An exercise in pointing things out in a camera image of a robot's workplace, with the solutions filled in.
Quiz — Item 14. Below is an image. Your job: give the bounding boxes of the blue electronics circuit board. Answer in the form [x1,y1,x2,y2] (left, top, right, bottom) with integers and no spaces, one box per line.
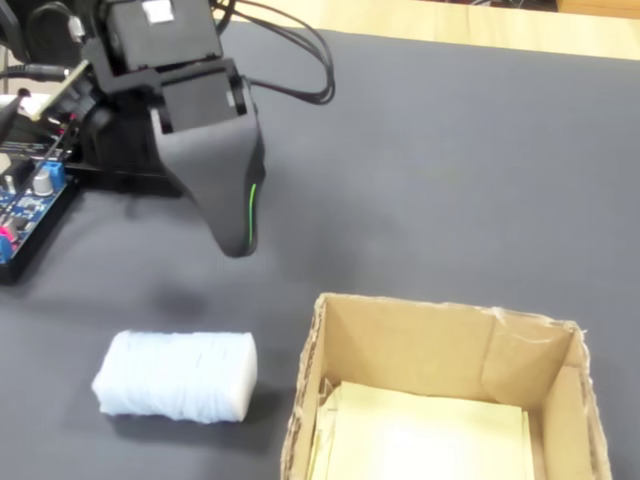
[0,164,84,286]

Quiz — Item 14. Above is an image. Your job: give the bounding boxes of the pale yellow paper sheets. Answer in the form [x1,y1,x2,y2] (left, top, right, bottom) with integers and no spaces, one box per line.
[309,379,536,480]

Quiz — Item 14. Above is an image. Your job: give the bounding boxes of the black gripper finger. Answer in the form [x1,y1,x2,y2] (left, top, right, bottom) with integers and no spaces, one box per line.
[152,114,256,259]
[242,75,267,257]

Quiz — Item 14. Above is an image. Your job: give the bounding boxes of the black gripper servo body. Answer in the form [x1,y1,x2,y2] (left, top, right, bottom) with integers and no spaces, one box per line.
[149,58,249,136]

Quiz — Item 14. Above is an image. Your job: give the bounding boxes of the dark grey table mat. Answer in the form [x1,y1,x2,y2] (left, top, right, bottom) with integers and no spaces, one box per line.
[0,19,640,480]

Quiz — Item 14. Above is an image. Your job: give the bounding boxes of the white foam block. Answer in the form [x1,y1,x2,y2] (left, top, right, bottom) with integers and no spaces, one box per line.
[91,329,260,425]

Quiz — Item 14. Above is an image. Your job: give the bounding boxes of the black plug cable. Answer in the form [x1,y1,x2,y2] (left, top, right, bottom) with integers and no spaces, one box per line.
[0,62,69,82]

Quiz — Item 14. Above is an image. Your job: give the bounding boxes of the brown cardboard box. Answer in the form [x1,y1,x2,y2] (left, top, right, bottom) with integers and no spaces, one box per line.
[279,292,614,480]

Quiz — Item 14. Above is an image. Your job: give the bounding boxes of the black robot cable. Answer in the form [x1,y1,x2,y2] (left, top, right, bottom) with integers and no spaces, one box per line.
[212,0,329,104]
[219,0,337,106]

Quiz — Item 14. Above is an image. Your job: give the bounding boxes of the tan narrow circuit board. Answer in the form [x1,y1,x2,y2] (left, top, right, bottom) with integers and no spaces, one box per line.
[29,59,92,122]

